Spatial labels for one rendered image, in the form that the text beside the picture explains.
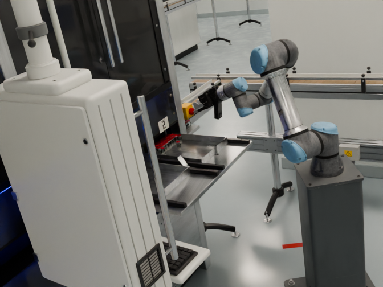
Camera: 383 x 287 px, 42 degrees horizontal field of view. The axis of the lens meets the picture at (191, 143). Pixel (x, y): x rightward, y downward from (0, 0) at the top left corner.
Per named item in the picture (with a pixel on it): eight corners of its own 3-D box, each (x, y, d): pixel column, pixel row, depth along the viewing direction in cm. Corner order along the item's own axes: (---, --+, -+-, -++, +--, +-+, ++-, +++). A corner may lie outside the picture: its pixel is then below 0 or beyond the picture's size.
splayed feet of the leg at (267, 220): (260, 222, 344) (258, 205, 339) (286, 187, 382) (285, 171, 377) (271, 224, 340) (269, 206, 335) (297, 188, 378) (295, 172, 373)
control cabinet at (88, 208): (40, 282, 188) (-30, 82, 158) (77, 253, 202) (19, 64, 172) (142, 323, 159) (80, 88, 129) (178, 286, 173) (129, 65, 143)
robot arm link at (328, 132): (345, 150, 227) (343, 122, 221) (322, 160, 221) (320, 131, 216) (326, 142, 237) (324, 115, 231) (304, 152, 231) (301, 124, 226)
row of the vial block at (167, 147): (157, 156, 256) (155, 148, 255) (176, 141, 270) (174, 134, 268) (161, 156, 255) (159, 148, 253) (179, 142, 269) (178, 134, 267)
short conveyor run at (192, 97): (174, 139, 283) (169, 113, 277) (152, 137, 292) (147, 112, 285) (228, 97, 335) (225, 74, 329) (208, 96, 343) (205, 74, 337)
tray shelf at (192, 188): (93, 200, 228) (92, 197, 227) (174, 137, 281) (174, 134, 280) (182, 216, 203) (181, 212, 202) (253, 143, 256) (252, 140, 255)
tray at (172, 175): (99, 191, 231) (97, 185, 230) (132, 165, 251) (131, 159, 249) (159, 201, 213) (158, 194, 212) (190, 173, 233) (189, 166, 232)
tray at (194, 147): (145, 159, 256) (143, 152, 255) (172, 138, 275) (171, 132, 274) (202, 165, 238) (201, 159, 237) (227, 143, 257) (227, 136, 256)
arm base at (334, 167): (338, 160, 240) (337, 141, 236) (348, 174, 226) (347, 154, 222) (306, 165, 240) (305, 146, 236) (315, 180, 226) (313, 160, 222)
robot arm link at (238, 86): (243, 92, 248) (236, 76, 249) (226, 100, 255) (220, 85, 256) (251, 90, 254) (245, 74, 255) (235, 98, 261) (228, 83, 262)
